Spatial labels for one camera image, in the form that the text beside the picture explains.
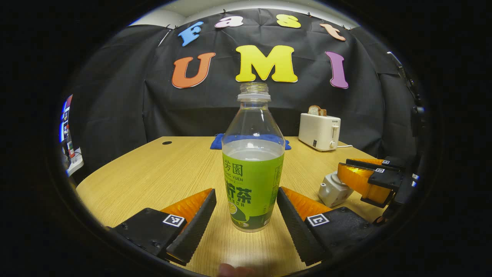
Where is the white ceramic teacup with spout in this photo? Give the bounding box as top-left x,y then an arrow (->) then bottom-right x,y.
318,171 -> 355,208

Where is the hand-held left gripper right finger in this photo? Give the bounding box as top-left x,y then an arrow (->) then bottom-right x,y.
276,187 -> 379,267

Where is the white side table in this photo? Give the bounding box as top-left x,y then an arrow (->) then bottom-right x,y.
65,148 -> 85,177

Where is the blue towel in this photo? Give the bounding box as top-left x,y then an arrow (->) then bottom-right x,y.
210,133 -> 292,151

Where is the green label water bottle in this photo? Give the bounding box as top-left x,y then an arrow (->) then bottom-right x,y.
222,82 -> 286,233

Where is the computer monitor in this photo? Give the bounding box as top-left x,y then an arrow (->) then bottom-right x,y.
58,94 -> 74,144

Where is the white toaster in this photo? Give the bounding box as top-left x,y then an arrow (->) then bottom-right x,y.
298,112 -> 342,152

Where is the black backdrop cloth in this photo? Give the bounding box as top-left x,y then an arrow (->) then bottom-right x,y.
69,8 -> 420,182

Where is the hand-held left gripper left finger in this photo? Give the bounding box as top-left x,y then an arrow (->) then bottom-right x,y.
111,188 -> 217,266

